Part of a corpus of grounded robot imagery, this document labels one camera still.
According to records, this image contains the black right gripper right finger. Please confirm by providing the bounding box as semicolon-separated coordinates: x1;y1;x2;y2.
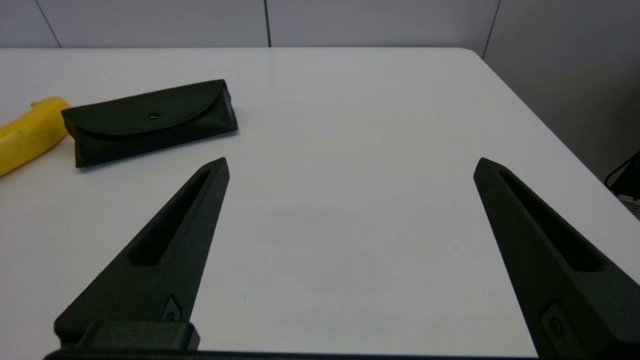
473;157;640;360

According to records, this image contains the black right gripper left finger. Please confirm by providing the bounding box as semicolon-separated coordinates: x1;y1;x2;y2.
54;157;230;347

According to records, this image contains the black glasses case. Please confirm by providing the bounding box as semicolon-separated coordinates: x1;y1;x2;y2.
61;79;239;169

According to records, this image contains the yellow banana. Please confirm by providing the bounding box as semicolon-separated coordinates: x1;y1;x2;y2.
0;97;71;177

